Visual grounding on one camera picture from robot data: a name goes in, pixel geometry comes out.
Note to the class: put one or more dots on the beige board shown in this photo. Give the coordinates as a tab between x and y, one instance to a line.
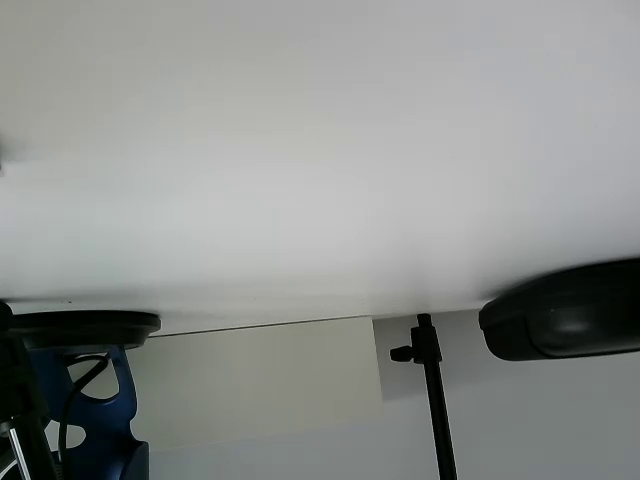
265	385

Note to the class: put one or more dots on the black pole with knob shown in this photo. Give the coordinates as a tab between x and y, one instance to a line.
434	380

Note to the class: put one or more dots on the black round disc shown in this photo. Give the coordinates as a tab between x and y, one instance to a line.
85	327

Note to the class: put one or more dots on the blue plastic clamp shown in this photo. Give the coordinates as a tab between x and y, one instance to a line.
125	400

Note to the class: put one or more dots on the black oval case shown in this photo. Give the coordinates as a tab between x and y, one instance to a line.
565	320

